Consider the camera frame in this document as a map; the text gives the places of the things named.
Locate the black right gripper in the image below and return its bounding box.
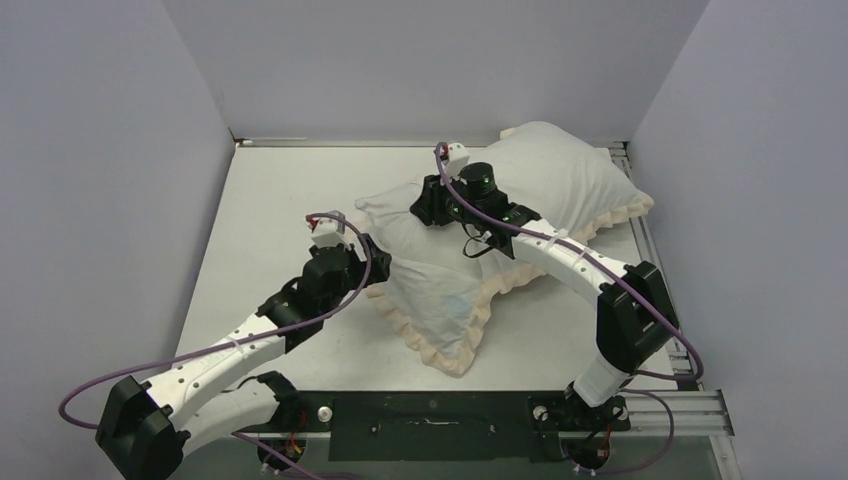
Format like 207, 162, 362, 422
414, 168, 485, 226

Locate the white pillow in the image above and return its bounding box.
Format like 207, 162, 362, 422
354, 121, 647, 356

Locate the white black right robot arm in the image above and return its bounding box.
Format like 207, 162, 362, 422
410, 162, 679, 428

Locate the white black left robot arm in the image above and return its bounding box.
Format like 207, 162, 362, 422
95, 234, 392, 479

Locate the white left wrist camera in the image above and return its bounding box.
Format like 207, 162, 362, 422
306, 211, 346, 248

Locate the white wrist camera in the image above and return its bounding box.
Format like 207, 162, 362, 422
306, 211, 346, 248
439, 142, 471, 179

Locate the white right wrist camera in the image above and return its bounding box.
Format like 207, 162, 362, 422
439, 142, 471, 179

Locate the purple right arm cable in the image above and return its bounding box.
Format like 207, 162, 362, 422
433, 142, 705, 477

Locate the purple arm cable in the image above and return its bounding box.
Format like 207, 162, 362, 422
433, 142, 705, 477
58, 211, 374, 480

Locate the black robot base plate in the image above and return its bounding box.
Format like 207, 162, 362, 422
249, 390, 631, 463

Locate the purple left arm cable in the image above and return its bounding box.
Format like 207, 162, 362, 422
58, 211, 374, 480

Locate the aluminium frame rail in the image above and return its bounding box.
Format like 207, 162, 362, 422
235, 135, 737, 439

